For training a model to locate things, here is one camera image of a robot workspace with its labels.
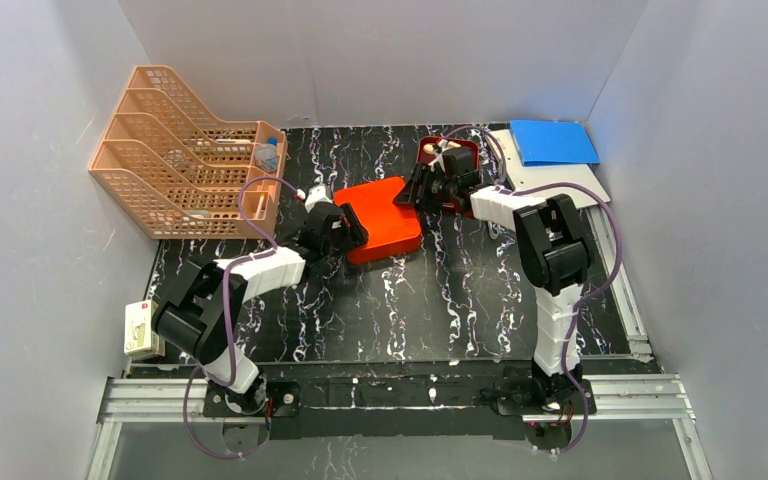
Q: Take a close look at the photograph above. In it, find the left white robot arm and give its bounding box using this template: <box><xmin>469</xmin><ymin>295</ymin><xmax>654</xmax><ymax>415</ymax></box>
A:
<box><xmin>151</xmin><ymin>201</ymin><xmax>369</xmax><ymax>411</ymax></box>

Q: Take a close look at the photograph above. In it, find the dark red chocolate tray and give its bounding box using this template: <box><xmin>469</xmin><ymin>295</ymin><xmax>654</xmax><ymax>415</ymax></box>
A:
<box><xmin>415</xmin><ymin>136</ymin><xmax>481</xmax><ymax>217</ymax></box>

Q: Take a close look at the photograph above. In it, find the small white red box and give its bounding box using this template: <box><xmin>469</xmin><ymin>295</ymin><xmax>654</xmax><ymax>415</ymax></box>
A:
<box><xmin>123</xmin><ymin>300</ymin><xmax>165</xmax><ymax>360</ymax></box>

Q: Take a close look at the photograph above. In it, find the orange box lid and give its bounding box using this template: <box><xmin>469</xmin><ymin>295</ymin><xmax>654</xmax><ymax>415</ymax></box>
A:
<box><xmin>334</xmin><ymin>177</ymin><xmax>422</xmax><ymax>234</ymax></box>

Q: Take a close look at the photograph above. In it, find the orange chocolate box with tray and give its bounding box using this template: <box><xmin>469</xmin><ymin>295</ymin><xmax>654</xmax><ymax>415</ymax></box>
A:
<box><xmin>347</xmin><ymin>230</ymin><xmax>422</xmax><ymax>265</ymax></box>

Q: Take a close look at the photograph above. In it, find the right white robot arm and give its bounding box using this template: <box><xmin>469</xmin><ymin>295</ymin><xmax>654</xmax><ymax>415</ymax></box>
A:
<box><xmin>394</xmin><ymin>140</ymin><xmax>594</xmax><ymax>409</ymax></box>

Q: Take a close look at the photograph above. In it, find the aluminium base frame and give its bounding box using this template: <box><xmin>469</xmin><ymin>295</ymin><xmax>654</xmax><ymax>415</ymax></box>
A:
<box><xmin>89</xmin><ymin>214</ymin><xmax>705</xmax><ymax>479</ymax></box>

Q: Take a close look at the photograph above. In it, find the small bottle with blue cap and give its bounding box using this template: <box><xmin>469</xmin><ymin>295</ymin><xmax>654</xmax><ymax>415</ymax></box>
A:
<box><xmin>253</xmin><ymin>137</ymin><xmax>280</xmax><ymax>173</ymax></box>

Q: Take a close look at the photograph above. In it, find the peach plastic file rack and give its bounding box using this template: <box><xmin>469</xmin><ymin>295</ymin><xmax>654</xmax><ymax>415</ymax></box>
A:
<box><xmin>88</xmin><ymin>65</ymin><xmax>288</xmax><ymax>239</ymax></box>

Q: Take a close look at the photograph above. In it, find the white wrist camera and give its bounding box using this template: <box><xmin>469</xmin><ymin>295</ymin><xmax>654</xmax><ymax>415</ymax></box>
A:
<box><xmin>427</xmin><ymin>142</ymin><xmax>449</xmax><ymax>173</ymax></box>
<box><xmin>304</xmin><ymin>184</ymin><xmax>333</xmax><ymax>213</ymax></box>

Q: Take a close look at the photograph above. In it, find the white board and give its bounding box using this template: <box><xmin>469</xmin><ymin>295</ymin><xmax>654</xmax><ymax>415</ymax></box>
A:
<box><xmin>491</xmin><ymin>129</ymin><xmax>611</xmax><ymax>203</ymax></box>

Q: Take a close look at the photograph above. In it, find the blue folder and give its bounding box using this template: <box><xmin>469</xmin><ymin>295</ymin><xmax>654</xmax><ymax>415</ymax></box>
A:
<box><xmin>509</xmin><ymin>120</ymin><xmax>600</xmax><ymax>167</ymax></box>

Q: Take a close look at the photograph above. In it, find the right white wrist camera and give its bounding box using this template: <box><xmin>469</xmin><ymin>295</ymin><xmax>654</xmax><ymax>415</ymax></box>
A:
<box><xmin>427</xmin><ymin>142</ymin><xmax>449</xmax><ymax>173</ymax></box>

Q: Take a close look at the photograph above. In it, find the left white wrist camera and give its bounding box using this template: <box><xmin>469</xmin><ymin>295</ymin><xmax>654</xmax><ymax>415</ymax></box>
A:
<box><xmin>304</xmin><ymin>184</ymin><xmax>333</xmax><ymax>213</ymax></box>

